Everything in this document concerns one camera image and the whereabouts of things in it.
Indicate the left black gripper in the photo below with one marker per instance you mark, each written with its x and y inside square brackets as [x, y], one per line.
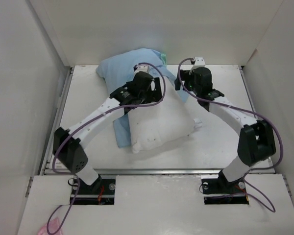
[155, 95]

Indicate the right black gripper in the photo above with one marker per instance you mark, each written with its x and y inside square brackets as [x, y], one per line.
[185, 74]

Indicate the white pillow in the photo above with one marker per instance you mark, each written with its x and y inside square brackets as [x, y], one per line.
[152, 127]

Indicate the light blue pillowcase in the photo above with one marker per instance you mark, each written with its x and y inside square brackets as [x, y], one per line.
[119, 69]

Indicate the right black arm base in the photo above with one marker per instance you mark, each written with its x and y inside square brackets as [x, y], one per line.
[217, 191]

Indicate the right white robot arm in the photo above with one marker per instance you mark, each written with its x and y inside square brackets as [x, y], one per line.
[256, 139]

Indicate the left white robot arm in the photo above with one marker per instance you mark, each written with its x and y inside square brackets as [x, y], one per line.
[69, 144]

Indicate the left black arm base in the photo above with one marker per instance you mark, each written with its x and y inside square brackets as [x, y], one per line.
[101, 195]

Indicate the pink cloth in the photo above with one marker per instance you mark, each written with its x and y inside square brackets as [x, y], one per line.
[53, 226]

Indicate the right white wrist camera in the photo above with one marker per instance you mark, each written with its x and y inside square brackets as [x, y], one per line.
[197, 62]

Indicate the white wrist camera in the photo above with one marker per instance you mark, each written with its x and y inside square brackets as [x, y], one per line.
[197, 62]
[141, 68]

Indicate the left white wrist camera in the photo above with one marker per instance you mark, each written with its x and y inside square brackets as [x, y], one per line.
[141, 68]

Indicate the front aluminium rail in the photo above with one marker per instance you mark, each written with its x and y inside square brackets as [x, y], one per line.
[190, 171]

